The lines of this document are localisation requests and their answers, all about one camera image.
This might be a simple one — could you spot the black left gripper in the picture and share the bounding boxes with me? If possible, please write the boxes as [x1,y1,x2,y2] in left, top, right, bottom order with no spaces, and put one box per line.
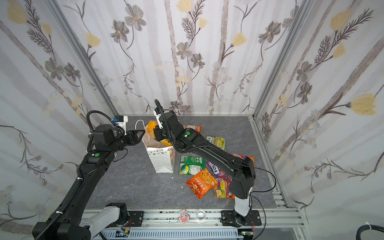
[107,128,146,154]

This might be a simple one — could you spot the yellow orange snack bag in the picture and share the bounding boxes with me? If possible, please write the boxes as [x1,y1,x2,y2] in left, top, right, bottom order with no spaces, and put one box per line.
[146,121,172,147]

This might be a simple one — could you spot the white cartoon paper bag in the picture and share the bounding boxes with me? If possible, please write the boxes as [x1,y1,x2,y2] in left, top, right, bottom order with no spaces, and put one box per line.
[135,120,175,173]

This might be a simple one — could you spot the orange corn snack bag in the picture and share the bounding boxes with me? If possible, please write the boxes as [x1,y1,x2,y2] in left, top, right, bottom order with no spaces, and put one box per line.
[186,168,219,199]

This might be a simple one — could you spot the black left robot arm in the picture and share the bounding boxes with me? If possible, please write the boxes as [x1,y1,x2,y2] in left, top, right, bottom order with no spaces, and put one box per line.
[32,110,145,240]

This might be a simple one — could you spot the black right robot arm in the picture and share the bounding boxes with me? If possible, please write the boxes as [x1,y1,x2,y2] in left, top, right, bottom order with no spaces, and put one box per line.
[154,99,257,227]

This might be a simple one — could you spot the green yellow Fox's candy bag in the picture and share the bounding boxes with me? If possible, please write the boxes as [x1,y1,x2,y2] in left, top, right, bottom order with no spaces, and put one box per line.
[206,136,226,151]

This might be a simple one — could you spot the purple Fox's berries bag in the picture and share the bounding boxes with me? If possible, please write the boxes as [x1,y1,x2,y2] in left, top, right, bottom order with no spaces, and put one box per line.
[206,161,225,178]

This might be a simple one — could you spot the red orange Fox's candy bag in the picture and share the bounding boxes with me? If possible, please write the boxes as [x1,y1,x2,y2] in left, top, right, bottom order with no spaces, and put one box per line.
[232,153,255,166]

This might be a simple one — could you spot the pink yellow Fox's candy bag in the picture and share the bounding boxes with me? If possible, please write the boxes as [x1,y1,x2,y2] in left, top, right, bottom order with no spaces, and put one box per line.
[214,177,235,199]

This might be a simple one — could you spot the small orange snack packet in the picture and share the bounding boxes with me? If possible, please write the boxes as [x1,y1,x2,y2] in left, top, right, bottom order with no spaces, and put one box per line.
[184,125,202,134]

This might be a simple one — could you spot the green Fox's tea packet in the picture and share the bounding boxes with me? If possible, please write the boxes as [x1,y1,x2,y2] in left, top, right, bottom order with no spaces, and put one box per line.
[179,155,206,175]

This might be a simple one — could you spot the pink pig sticker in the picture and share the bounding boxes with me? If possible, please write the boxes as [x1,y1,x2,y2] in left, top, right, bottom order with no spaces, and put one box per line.
[178,209,190,224]

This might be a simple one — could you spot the clear round suction cup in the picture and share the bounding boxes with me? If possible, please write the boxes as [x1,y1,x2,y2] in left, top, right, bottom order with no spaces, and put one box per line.
[196,209,206,221]

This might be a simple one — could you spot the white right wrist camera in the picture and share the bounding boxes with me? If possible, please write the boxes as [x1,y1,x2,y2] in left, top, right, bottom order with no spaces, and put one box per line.
[153,109,163,129]

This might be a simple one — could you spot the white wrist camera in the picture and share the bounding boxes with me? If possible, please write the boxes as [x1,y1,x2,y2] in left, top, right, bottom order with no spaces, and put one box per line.
[153,109,163,129]
[113,115,128,132]

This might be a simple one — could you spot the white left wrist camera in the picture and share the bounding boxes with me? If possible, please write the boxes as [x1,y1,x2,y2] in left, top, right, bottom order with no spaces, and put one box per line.
[113,115,128,132]

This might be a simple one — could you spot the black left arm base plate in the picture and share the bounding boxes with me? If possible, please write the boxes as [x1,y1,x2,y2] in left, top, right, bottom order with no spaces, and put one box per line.
[128,211,144,227]

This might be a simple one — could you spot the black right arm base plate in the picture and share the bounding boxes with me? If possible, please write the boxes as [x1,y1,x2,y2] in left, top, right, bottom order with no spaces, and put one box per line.
[220,210,262,228]

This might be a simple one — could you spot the white slotted cable duct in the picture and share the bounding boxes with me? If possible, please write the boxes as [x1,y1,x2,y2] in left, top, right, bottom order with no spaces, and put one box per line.
[94,229,244,240]

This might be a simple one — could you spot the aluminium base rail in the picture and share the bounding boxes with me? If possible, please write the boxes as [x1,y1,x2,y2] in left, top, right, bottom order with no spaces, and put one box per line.
[56,207,307,240]

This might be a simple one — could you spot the black corrugated cable hose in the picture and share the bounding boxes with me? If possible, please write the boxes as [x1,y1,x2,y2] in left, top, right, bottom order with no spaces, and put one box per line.
[355,222,384,240]

